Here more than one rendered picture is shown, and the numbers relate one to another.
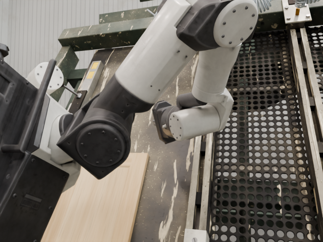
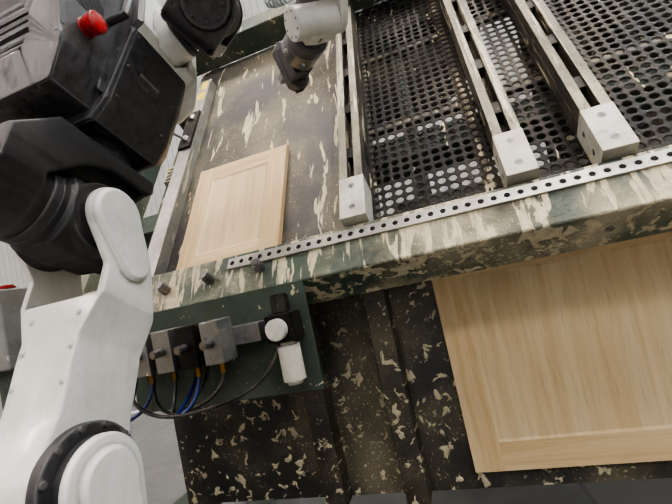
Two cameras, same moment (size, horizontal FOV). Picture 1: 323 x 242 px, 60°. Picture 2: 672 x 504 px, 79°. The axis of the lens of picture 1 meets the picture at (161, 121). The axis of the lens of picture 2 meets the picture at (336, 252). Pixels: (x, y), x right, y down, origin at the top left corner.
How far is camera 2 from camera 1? 51 cm
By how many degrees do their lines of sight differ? 1
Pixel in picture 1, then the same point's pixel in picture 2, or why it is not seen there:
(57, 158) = (166, 49)
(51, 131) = (153, 19)
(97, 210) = (238, 212)
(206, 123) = (323, 12)
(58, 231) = (196, 244)
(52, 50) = not seen: hidden behind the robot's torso
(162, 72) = not seen: outside the picture
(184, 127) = (298, 15)
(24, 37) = not seen: hidden behind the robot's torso
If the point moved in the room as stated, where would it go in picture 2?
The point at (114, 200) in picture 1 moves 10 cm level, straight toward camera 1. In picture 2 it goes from (256, 197) to (255, 188)
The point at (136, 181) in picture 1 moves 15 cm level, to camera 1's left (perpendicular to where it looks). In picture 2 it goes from (278, 172) to (227, 183)
